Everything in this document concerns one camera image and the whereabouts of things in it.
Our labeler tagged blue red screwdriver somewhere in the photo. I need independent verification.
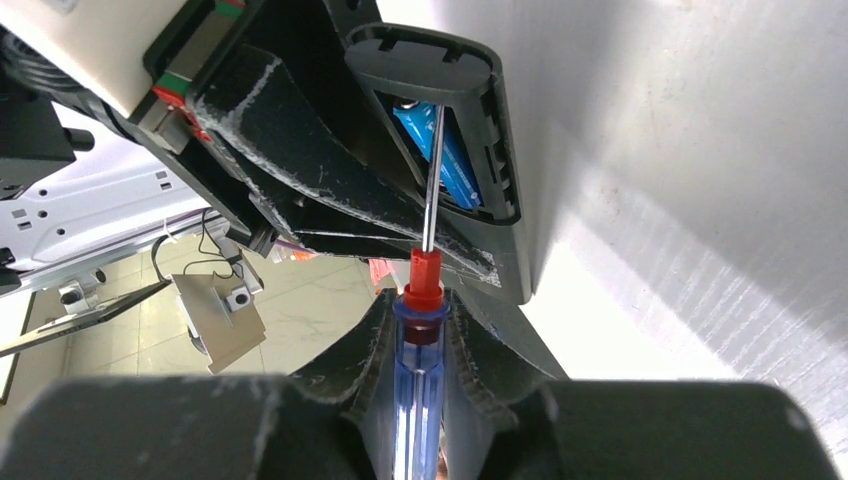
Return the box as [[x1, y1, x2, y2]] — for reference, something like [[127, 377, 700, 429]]
[[393, 100, 450, 479]]

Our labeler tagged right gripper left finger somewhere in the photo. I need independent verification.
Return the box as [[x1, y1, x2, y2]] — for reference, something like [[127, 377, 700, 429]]
[[288, 289, 398, 479]]

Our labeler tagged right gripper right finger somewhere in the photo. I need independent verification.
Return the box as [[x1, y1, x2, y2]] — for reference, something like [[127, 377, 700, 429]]
[[443, 288, 567, 479]]

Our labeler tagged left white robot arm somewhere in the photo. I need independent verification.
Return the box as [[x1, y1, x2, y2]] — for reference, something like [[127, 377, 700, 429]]
[[1, 1, 527, 298]]

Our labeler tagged black remote control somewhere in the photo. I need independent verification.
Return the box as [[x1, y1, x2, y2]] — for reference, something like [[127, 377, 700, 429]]
[[344, 23, 532, 305]]

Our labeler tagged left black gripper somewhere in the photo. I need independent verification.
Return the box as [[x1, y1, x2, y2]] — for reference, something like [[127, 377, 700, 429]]
[[125, 0, 501, 289]]

